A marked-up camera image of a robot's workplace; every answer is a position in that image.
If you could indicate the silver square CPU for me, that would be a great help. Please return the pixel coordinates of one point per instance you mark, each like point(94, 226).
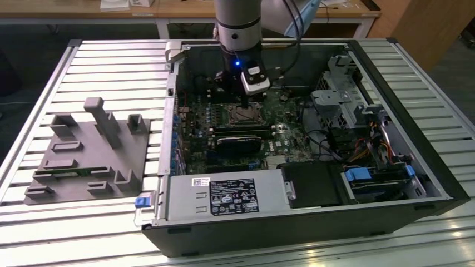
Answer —
point(248, 115)

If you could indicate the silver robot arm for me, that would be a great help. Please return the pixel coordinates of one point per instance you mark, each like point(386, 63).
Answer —
point(238, 36)

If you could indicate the CPU socket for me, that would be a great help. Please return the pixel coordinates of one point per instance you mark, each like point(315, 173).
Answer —
point(231, 122)

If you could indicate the black RAM stick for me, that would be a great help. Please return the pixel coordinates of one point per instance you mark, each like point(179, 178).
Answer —
point(244, 133)
point(244, 127)

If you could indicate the black graphics card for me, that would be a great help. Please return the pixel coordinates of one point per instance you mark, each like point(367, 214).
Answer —
point(238, 146)

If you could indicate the metal drive cage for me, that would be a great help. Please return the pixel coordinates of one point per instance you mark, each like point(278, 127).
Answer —
point(334, 97)

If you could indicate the green motherboard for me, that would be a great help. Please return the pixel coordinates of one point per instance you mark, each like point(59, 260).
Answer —
point(292, 144)

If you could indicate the silver chipset heatsink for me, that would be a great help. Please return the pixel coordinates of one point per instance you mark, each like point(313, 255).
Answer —
point(276, 161)

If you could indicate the white box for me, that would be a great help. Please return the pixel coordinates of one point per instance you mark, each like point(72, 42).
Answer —
point(115, 5)

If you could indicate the black power supply label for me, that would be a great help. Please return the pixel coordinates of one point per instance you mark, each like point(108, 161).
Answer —
point(234, 197)

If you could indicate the silver power supply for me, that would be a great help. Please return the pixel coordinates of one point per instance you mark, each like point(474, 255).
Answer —
point(182, 200)

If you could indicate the wooden desk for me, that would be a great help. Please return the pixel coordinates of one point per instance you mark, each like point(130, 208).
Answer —
point(74, 14)

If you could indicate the grey parts rack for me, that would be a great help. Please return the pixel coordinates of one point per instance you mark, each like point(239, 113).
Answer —
point(88, 155)

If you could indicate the blue disk carrier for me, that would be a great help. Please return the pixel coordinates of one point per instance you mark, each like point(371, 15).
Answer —
point(357, 175)

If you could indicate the blue case latch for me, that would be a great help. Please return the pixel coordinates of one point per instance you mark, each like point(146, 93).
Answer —
point(143, 202)

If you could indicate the wooden cabinet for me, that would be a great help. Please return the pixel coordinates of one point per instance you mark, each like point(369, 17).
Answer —
point(427, 27)

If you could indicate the green RAM stick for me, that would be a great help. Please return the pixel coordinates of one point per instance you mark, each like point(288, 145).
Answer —
point(71, 173)

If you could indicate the black open PC case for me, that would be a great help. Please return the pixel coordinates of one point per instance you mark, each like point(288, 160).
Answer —
point(259, 236)

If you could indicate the small blue clip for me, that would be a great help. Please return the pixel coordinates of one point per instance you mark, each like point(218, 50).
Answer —
point(409, 171)

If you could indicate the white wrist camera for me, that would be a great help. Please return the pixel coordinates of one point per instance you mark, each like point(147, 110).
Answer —
point(254, 83)

